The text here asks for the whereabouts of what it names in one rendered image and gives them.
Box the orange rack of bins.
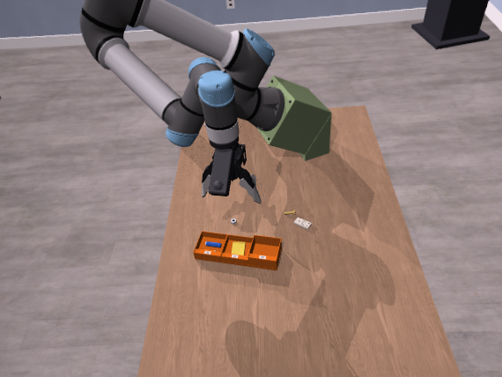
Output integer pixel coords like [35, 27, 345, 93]
[194, 232, 282, 270]

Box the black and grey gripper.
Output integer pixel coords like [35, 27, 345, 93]
[202, 136, 261, 203]

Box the blue aa battery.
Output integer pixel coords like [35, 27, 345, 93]
[205, 241, 222, 248]

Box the white domino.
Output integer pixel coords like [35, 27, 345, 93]
[294, 218, 312, 229]

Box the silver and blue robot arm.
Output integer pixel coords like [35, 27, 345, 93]
[79, 0, 284, 196]

